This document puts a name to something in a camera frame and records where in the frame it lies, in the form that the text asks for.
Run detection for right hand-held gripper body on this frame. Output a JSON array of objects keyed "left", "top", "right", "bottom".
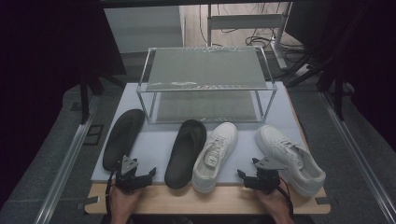
[{"left": 247, "top": 156, "right": 288, "bottom": 193}]

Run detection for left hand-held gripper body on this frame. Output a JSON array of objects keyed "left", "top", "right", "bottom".
[{"left": 115, "top": 154, "right": 153, "bottom": 192}]

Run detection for black slipper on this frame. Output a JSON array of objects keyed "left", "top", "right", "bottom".
[
  {"left": 102, "top": 108, "right": 147, "bottom": 172},
  {"left": 163, "top": 119, "right": 208, "bottom": 190}
]

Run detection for metal mesh shoe rack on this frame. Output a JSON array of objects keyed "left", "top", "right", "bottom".
[{"left": 135, "top": 46, "right": 278, "bottom": 125}]

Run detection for person's left hand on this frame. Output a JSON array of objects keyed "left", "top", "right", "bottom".
[{"left": 109, "top": 186, "right": 144, "bottom": 220}]

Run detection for person's right hand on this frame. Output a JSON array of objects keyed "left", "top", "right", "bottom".
[{"left": 256, "top": 183, "right": 295, "bottom": 220}]

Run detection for pale grey table mat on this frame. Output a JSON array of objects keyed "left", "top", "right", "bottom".
[{"left": 91, "top": 81, "right": 307, "bottom": 185}]

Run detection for white sneaker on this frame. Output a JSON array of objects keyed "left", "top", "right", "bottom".
[
  {"left": 255, "top": 124, "right": 327, "bottom": 199},
  {"left": 191, "top": 121, "right": 239, "bottom": 194}
]

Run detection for black stand legs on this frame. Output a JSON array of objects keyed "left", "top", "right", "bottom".
[{"left": 78, "top": 69, "right": 127, "bottom": 125}]

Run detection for black tripod stand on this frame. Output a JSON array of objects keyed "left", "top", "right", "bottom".
[{"left": 282, "top": 50, "right": 347, "bottom": 122}]

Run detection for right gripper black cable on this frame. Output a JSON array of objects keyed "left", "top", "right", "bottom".
[{"left": 278, "top": 176, "right": 295, "bottom": 218}]

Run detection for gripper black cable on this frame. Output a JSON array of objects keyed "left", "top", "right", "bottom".
[
  {"left": 105, "top": 161, "right": 120, "bottom": 218},
  {"left": 278, "top": 176, "right": 295, "bottom": 218}
]

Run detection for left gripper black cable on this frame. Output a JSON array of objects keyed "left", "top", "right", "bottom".
[{"left": 105, "top": 161, "right": 120, "bottom": 218}]

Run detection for silver metal floor rail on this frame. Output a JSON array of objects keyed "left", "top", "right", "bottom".
[
  {"left": 34, "top": 94, "right": 101, "bottom": 224},
  {"left": 319, "top": 91, "right": 396, "bottom": 224}
]

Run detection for bundle of black floor cables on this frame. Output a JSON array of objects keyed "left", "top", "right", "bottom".
[{"left": 244, "top": 29, "right": 305, "bottom": 55}]

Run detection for white metal desk frame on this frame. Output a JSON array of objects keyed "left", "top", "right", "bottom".
[{"left": 206, "top": 1, "right": 293, "bottom": 71}]

